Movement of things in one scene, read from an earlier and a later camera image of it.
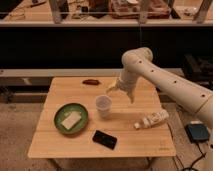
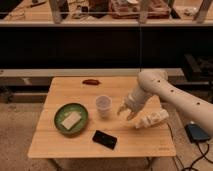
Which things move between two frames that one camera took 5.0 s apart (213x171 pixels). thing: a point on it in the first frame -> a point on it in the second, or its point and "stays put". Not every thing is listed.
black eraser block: x=105 y=139 stays put
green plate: x=64 y=111 stays put
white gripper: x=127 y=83 -> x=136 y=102
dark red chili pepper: x=91 y=82 stays put
